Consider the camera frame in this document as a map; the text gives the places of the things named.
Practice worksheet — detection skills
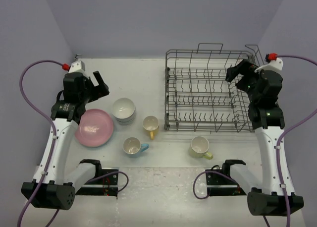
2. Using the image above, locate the white bowl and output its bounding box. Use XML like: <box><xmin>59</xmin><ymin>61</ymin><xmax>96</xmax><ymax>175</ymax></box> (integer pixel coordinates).
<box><xmin>113</xmin><ymin>111</ymin><xmax>136</xmax><ymax>125</ymax></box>
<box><xmin>116</xmin><ymin>116</ymin><xmax>135</xmax><ymax>125</ymax></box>
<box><xmin>112</xmin><ymin>98</ymin><xmax>136</xmax><ymax>120</ymax></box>

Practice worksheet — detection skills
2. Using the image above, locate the yellow mug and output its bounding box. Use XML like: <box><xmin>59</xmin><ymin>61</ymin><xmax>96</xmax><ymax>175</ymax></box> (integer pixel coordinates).
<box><xmin>143</xmin><ymin>115</ymin><xmax>159</xmax><ymax>140</ymax></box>

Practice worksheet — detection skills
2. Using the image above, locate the blue mug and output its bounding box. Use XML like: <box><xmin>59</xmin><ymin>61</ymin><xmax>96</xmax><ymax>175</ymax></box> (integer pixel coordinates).
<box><xmin>123</xmin><ymin>137</ymin><xmax>149</xmax><ymax>158</ymax></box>

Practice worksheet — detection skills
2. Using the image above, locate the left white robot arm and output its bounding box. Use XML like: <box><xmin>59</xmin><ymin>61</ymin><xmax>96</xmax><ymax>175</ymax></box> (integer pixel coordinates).
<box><xmin>21</xmin><ymin>71</ymin><xmax>109</xmax><ymax>210</ymax></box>

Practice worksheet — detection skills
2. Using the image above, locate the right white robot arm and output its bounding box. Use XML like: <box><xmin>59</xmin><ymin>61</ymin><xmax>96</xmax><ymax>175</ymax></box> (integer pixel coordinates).
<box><xmin>221</xmin><ymin>59</ymin><xmax>304</xmax><ymax>217</ymax></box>

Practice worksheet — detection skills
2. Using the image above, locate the pink plate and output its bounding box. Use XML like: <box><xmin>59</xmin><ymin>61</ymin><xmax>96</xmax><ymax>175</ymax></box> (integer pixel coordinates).
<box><xmin>75</xmin><ymin>109</ymin><xmax>114</xmax><ymax>148</ymax></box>

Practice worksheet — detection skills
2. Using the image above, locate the light green mug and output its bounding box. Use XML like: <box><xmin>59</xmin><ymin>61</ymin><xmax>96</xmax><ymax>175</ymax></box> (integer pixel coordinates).
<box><xmin>188</xmin><ymin>136</ymin><xmax>213</xmax><ymax>160</ymax></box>

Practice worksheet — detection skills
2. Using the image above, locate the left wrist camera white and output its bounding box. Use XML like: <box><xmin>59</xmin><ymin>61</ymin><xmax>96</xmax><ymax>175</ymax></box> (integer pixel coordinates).
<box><xmin>62</xmin><ymin>60</ymin><xmax>87</xmax><ymax>76</ymax></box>

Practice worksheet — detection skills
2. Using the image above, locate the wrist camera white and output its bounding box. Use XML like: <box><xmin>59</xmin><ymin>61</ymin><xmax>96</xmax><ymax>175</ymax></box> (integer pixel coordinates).
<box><xmin>62</xmin><ymin>60</ymin><xmax>87</xmax><ymax>76</ymax></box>
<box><xmin>255</xmin><ymin>53</ymin><xmax>283</xmax><ymax>73</ymax></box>

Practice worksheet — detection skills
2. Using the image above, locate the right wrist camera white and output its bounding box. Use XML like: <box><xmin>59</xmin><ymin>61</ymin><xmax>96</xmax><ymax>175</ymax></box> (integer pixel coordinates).
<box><xmin>255</xmin><ymin>53</ymin><xmax>283</xmax><ymax>73</ymax></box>

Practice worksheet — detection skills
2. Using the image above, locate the grey wire dish rack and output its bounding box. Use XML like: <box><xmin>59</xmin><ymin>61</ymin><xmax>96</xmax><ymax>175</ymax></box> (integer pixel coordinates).
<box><xmin>164</xmin><ymin>43</ymin><xmax>264</xmax><ymax>133</ymax></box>

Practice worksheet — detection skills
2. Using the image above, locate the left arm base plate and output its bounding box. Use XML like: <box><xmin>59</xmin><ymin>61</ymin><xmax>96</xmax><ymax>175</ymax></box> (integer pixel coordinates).
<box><xmin>76</xmin><ymin>173</ymin><xmax>118</xmax><ymax>197</ymax></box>

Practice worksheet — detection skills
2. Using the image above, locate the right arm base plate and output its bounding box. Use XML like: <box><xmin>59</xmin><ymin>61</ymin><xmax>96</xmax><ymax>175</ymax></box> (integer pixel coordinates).
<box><xmin>205</xmin><ymin>165</ymin><xmax>246</xmax><ymax>196</ymax></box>

